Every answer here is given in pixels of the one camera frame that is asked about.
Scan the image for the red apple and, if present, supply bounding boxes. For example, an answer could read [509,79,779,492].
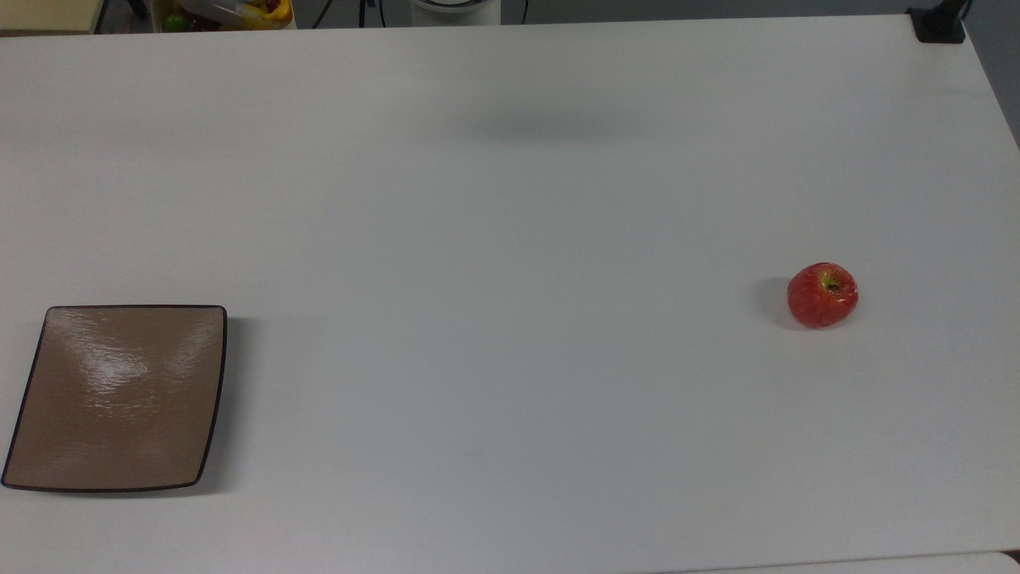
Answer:
[787,261,860,330]

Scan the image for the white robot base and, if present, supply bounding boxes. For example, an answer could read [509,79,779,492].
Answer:
[409,0,503,27]

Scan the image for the square brown ceramic plate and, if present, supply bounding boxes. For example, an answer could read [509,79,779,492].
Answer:
[0,305,229,493]

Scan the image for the clear bag of fruit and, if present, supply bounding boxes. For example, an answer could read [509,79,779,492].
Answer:
[155,0,296,33]

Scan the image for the black clamp base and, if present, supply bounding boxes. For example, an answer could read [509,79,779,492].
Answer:
[906,0,975,45]

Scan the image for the beige box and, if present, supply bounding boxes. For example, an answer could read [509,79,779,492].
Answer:
[0,0,108,37]

